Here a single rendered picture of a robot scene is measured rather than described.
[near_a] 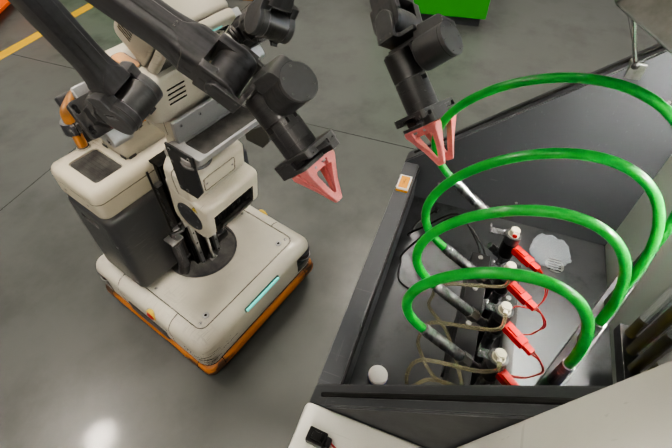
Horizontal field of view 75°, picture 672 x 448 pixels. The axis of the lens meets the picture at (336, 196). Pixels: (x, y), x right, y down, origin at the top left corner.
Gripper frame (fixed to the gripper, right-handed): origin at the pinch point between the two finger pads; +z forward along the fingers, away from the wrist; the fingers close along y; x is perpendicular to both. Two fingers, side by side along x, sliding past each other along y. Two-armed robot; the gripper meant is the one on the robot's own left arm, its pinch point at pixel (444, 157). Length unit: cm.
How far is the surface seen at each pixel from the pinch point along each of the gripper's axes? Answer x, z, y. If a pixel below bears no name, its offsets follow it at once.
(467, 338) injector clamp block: 6.4, 31.7, -6.2
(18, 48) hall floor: 350, -191, 41
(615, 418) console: -27.2, 21.3, -32.6
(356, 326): 22.3, 23.2, -15.8
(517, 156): -17.0, 1.9, -9.9
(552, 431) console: -19.7, 25.6, -30.8
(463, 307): 0.2, 22.6, -11.3
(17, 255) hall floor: 217, -28, -37
